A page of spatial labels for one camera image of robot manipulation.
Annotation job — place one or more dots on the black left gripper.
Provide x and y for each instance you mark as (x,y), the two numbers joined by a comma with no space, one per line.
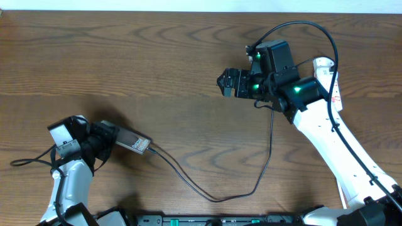
(102,129)

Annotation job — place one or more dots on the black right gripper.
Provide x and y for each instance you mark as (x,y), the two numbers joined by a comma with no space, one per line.
(242,75)

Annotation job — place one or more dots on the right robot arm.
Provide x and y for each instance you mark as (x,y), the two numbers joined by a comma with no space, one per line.
(274,77)

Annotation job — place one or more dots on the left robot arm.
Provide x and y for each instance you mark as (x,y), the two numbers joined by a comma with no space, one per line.
(69,200)

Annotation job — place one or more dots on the white power strip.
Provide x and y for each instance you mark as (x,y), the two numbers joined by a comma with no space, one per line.
(334,91)

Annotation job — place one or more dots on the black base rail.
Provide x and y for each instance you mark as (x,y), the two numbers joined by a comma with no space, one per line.
(222,220)

